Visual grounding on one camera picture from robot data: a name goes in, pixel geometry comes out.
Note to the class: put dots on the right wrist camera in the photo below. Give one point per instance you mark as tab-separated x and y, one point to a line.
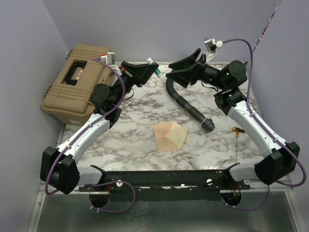
212	47

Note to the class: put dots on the yellow black screwdriver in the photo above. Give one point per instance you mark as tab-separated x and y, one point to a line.
238	131

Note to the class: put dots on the tan paper envelope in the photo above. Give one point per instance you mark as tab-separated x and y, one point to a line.
169	136

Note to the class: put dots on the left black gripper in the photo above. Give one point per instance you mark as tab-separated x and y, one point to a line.
139	74

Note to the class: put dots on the tan plastic tool case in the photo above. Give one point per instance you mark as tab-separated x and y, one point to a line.
68	98

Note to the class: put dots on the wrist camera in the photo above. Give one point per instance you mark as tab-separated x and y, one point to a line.
108	58
212	47

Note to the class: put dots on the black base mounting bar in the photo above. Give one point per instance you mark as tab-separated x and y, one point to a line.
123	186

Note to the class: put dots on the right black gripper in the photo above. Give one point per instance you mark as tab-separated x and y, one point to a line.
185	77

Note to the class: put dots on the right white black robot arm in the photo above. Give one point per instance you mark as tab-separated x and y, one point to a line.
278	154

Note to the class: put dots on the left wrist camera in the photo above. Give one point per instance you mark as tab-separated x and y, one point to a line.
108	58

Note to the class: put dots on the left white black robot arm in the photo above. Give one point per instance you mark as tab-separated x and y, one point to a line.
59	168

